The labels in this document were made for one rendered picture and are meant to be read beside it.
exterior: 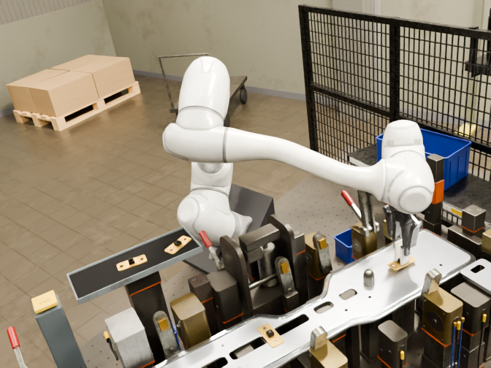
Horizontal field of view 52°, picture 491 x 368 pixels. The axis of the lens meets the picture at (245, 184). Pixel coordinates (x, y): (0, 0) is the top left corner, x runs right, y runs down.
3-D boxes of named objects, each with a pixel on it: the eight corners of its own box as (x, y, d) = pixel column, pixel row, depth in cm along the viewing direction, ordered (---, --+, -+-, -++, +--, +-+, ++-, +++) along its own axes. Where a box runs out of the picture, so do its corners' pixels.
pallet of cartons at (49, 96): (102, 85, 741) (93, 52, 717) (147, 93, 675) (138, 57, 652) (12, 120, 654) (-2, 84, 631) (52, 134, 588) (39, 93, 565)
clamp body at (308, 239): (321, 339, 172) (313, 250, 154) (302, 320, 180) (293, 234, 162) (337, 331, 174) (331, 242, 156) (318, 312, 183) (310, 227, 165)
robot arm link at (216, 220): (202, 247, 207) (165, 232, 191) (207, 206, 214) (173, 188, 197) (234, 245, 198) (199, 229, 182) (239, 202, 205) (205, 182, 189)
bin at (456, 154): (444, 191, 180) (446, 158, 173) (375, 167, 202) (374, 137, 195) (470, 173, 188) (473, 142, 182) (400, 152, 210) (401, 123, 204)
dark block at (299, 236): (302, 341, 172) (291, 239, 151) (291, 328, 177) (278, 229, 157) (314, 334, 173) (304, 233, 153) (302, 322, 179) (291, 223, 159)
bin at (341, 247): (349, 266, 202) (348, 247, 198) (333, 254, 210) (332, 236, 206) (370, 255, 206) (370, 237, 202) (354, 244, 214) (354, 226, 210)
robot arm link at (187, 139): (220, 152, 133) (226, 107, 138) (153, 149, 135) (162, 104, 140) (226, 172, 145) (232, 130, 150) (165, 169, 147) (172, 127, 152)
